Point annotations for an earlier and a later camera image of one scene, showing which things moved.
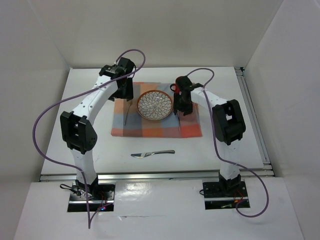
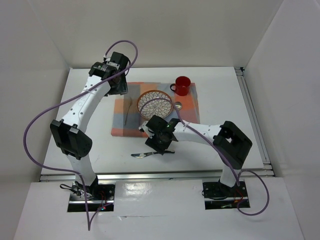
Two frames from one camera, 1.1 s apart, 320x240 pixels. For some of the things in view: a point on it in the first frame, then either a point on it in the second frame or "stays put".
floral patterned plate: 154,104 stays put
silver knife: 142,155 stays put
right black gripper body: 181,104 → 155,139
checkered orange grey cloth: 127,121 stays put
